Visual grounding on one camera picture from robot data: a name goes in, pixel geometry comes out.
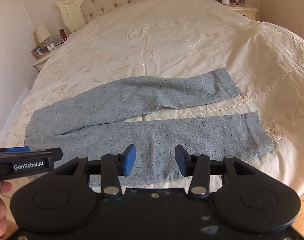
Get person's left hand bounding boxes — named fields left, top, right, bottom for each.
left=0, top=181, right=13, bottom=239

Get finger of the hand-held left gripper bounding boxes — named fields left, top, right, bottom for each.
left=0, top=146, right=63, bottom=164

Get grey speckled pants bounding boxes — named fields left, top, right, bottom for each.
left=24, top=67, right=274, bottom=188

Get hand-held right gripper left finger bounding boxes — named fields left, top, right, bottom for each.
left=53, top=144, right=137, bottom=197

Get table lamp with cream shade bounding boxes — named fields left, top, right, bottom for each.
left=36, top=24, right=52, bottom=47

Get wooden photo frame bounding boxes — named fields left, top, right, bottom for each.
left=31, top=46, right=47, bottom=59

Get cream bedside table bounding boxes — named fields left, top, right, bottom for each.
left=227, top=4, right=258, bottom=20
left=33, top=52, right=54, bottom=72

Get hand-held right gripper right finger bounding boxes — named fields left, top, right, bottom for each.
left=175, top=145, right=257, bottom=197

